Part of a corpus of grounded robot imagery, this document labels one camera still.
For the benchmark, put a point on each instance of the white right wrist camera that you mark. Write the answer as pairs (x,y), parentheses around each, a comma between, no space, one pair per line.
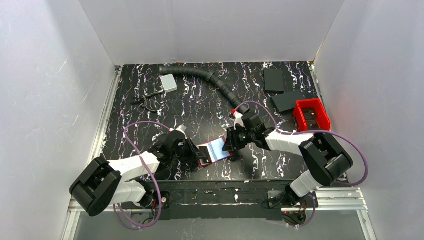
(238,121)

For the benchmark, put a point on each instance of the black flat pad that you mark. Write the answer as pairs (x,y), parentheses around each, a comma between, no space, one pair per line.
(273,81)
(286,101)

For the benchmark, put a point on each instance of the black flat pad upper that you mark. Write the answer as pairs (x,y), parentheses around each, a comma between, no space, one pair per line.
(273,81)

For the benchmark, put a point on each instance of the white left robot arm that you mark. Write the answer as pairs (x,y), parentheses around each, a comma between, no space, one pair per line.
(109,182)

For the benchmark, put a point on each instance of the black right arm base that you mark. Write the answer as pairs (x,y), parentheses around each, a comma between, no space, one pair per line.
(290,199)

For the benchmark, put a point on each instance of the black flat pad lower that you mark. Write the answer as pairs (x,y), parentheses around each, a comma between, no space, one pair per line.
(286,101)

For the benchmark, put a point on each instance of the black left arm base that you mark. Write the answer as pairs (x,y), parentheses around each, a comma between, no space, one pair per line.
(150,200)

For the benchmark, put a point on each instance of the black pliers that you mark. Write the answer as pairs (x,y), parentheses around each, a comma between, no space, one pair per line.
(143,100)

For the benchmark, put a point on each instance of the red plastic tray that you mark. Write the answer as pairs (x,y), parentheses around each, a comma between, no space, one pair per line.
(322,117)

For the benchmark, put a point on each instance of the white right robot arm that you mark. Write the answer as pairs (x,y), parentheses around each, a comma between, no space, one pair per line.
(325,158)

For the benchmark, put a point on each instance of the small grey box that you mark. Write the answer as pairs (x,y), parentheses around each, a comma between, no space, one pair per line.
(168,83)

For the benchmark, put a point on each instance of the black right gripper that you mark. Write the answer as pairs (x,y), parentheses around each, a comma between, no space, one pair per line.
(232,139)

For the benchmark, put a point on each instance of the red card holder wallet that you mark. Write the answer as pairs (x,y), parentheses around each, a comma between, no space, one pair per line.
(216,152)

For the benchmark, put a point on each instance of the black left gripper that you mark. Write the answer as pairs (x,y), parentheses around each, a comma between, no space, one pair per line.
(191,149)

